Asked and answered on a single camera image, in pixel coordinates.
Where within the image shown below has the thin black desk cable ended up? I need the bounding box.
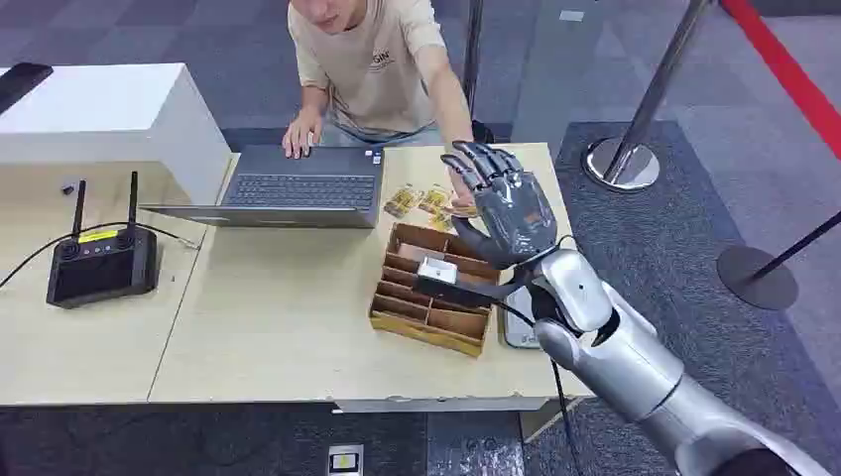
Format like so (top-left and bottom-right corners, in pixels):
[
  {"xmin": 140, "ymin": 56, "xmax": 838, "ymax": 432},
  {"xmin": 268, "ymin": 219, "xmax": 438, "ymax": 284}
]
[{"xmin": 0, "ymin": 221, "xmax": 201, "ymax": 291}]

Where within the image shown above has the red barrier belt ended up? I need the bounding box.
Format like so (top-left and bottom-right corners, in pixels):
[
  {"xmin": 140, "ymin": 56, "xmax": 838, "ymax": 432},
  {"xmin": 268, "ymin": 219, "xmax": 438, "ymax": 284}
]
[{"xmin": 719, "ymin": 0, "xmax": 841, "ymax": 163}]

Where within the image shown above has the dark slim stanchion pole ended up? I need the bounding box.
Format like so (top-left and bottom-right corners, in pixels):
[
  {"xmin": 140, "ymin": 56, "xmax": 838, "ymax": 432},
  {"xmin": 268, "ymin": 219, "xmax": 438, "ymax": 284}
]
[{"xmin": 462, "ymin": 0, "xmax": 496, "ymax": 145}]

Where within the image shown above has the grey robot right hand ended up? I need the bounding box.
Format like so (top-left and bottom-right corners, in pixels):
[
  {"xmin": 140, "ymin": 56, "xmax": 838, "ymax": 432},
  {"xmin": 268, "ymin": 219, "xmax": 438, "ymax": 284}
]
[{"xmin": 439, "ymin": 140, "xmax": 559, "ymax": 272}]

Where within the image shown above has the grey flat device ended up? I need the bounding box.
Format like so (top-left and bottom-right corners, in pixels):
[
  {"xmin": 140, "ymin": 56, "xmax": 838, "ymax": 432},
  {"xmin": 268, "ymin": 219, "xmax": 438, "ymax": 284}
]
[{"xmin": 502, "ymin": 286, "xmax": 544, "ymax": 351}]

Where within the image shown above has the person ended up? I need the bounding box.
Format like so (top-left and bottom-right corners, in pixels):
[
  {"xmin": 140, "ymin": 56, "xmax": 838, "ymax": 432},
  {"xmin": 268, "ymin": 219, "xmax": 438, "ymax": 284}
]
[{"xmin": 282, "ymin": 0, "xmax": 478, "ymax": 219}]

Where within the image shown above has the black remote controller with antennas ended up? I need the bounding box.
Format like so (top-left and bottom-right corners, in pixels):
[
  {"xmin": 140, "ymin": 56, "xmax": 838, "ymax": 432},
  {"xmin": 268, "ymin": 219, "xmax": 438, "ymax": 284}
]
[{"xmin": 46, "ymin": 172, "xmax": 161, "ymax": 310}]

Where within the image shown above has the chrome stanchion post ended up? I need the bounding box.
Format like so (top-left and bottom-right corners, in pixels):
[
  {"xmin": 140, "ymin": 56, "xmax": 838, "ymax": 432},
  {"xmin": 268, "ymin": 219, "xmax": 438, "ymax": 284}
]
[{"xmin": 582, "ymin": 0, "xmax": 714, "ymax": 193}]

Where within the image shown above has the wooden card box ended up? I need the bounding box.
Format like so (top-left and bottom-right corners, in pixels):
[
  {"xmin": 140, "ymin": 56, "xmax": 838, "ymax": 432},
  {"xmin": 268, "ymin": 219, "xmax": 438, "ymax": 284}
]
[{"xmin": 367, "ymin": 221, "xmax": 502, "ymax": 359}]

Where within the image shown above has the white cabinet box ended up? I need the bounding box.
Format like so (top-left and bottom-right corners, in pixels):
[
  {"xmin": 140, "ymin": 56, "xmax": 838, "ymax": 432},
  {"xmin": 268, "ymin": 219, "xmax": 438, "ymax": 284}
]
[{"xmin": 0, "ymin": 61, "xmax": 232, "ymax": 206}]

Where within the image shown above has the person's right hand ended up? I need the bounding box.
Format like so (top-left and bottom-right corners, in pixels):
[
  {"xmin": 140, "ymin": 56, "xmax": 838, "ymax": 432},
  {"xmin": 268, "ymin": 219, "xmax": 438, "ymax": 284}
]
[{"xmin": 282, "ymin": 108, "xmax": 324, "ymax": 161}]

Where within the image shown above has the black stanchion with round base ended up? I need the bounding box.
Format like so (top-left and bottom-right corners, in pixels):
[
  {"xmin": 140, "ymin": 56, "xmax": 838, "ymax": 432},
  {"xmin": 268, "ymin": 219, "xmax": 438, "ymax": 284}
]
[{"xmin": 716, "ymin": 209, "xmax": 841, "ymax": 312}]

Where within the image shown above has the floor socket plate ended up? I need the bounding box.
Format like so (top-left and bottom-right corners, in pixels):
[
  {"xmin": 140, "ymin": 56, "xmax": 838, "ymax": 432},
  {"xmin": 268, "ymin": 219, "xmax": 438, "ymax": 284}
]
[{"xmin": 326, "ymin": 444, "xmax": 365, "ymax": 476}]

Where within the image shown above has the grey laptop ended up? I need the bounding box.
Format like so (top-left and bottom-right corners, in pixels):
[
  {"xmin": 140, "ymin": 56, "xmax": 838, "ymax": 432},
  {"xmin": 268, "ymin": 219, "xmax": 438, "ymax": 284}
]
[{"xmin": 139, "ymin": 144, "xmax": 386, "ymax": 230}]

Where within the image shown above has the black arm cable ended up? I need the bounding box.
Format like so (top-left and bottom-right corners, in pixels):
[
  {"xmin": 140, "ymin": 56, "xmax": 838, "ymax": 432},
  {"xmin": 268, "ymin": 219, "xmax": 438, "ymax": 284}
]
[{"xmin": 496, "ymin": 298, "xmax": 586, "ymax": 476}]

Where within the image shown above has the black flat tablet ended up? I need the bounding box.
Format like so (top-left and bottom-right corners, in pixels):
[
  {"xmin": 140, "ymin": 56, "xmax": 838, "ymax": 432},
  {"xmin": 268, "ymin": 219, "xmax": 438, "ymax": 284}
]
[{"xmin": 0, "ymin": 61, "xmax": 56, "ymax": 116}]

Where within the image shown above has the person's left hand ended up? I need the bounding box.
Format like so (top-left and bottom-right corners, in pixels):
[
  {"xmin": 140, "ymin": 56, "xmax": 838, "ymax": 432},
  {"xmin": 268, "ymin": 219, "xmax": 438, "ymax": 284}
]
[{"xmin": 446, "ymin": 147, "xmax": 478, "ymax": 219}]

